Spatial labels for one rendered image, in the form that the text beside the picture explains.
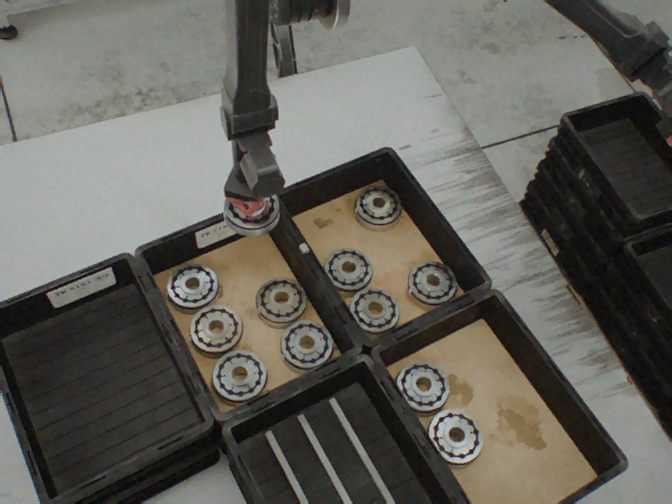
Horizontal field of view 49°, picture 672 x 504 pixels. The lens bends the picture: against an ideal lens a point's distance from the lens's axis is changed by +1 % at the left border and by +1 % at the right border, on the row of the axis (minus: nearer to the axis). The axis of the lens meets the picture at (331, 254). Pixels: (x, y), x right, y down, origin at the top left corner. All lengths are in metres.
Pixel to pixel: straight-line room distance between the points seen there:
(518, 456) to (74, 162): 1.23
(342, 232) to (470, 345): 0.37
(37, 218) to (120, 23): 1.61
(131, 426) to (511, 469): 0.70
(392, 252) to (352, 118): 0.52
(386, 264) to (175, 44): 1.86
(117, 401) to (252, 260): 0.39
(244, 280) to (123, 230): 0.38
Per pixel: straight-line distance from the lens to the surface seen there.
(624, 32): 1.28
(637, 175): 2.38
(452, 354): 1.50
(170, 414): 1.43
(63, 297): 1.50
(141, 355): 1.48
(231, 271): 1.54
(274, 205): 1.37
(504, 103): 3.11
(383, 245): 1.59
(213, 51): 3.16
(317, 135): 1.93
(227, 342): 1.44
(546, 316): 1.75
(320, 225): 1.61
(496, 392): 1.49
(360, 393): 1.44
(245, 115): 1.14
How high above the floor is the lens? 2.17
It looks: 59 degrees down
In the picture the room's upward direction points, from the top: 8 degrees clockwise
